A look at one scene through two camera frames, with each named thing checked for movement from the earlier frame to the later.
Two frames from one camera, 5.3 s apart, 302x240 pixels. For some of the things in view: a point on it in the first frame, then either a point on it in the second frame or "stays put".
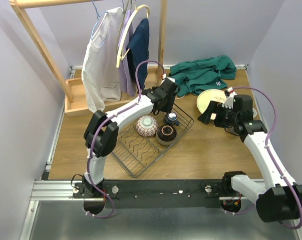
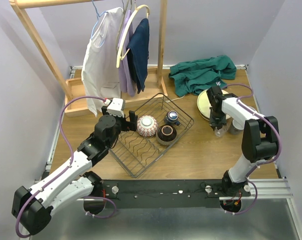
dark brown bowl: (166, 135) stays put
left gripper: (164, 104) → (127, 122)
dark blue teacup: (171, 119) stays put
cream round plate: (206, 97) stays put
